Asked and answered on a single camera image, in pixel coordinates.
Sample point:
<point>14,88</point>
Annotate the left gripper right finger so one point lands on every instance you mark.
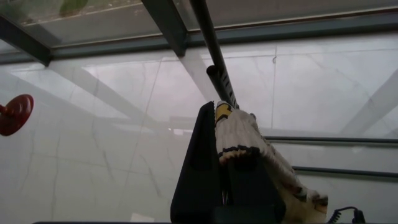
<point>252,186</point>

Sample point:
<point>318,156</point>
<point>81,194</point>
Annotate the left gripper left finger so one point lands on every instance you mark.
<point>196,186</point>

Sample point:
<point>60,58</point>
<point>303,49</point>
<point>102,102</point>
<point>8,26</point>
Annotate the cream printed garment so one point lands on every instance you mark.
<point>239,130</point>

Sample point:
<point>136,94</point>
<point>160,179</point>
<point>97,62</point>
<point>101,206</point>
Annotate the black clothes rack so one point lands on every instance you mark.
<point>214,49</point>

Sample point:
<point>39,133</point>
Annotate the window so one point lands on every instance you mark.
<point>168,25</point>

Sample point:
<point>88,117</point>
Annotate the red round disc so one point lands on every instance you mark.
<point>17,115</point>

